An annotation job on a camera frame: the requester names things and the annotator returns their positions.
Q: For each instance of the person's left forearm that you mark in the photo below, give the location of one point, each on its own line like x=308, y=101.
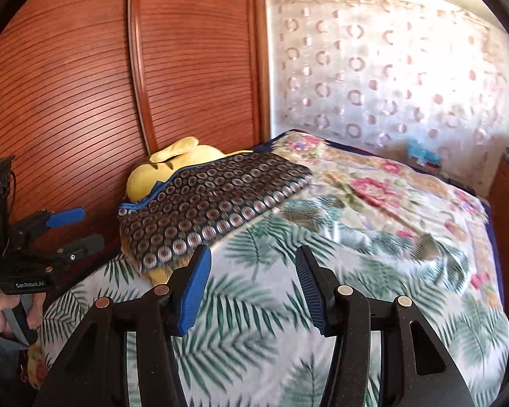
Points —
x=0, y=364

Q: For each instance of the brown slatted wooden wardrobe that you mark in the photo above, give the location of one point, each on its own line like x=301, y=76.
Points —
x=68, y=72

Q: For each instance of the blue tissue box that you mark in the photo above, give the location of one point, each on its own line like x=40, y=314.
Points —
x=424, y=152

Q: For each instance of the dark circle-patterned shirt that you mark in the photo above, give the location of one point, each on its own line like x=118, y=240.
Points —
x=212, y=203

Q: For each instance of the sheer circle-patterned curtain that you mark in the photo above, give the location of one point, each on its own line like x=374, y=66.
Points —
x=364, y=72

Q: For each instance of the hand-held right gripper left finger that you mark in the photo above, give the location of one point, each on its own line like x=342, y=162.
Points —
x=195, y=292

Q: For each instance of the leaf-print bed sheet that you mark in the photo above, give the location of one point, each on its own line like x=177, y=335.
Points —
x=246, y=347

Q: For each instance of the yellow plush toy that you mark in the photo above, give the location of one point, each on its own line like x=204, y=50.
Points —
x=174, y=161

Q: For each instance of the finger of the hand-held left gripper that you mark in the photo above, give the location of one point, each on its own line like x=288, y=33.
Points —
x=65, y=217
x=85, y=246

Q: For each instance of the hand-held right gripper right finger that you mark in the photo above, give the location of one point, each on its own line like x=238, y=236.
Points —
x=314, y=296

